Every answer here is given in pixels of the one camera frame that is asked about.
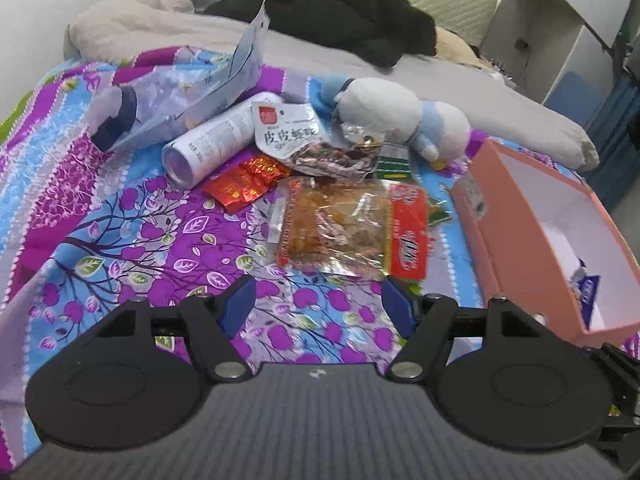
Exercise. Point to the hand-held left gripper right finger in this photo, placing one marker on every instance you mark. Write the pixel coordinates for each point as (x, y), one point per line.
(397, 305)

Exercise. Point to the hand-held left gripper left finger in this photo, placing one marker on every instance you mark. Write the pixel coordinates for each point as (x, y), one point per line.
(241, 305)

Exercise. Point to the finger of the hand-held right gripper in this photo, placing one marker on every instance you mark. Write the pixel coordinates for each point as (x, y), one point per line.
(622, 380)

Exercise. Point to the blue white snack packet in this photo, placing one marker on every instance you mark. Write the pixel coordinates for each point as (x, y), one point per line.
(587, 287)

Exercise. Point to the clear packet of orange snacks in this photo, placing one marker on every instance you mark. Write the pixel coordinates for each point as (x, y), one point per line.
(330, 225)

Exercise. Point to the red foil snack packet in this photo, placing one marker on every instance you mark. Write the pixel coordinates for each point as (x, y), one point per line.
(235, 190)

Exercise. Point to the pink cardboard box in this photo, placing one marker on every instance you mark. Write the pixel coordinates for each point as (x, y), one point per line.
(500, 240)

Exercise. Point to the white shrimp snack packet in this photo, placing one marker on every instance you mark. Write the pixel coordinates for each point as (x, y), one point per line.
(285, 127)

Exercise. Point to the small green snack packet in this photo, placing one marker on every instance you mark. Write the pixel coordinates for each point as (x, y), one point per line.
(439, 212)

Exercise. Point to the purple floral bed sheet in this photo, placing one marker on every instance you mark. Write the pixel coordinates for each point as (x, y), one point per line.
(150, 240)

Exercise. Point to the white cylindrical can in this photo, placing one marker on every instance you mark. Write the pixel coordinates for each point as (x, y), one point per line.
(210, 145)

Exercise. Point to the white blue plush toy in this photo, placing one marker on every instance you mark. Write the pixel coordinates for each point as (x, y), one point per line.
(380, 107)

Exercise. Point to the pale blue plastic bag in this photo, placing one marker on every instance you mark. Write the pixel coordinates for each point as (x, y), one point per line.
(165, 95)

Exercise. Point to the blue curtain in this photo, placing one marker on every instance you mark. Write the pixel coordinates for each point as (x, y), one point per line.
(610, 125)

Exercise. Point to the beige duvet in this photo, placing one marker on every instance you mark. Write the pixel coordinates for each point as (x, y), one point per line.
(300, 55)

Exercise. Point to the beige plush cushion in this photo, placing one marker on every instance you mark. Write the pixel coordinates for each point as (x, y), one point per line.
(455, 45)

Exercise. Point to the black clothing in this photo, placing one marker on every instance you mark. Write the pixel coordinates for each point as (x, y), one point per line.
(350, 15)

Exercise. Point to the white wardrobe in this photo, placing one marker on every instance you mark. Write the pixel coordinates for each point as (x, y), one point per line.
(540, 20)

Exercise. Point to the black wall socket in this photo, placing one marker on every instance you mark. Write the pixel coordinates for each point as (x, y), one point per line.
(522, 43)

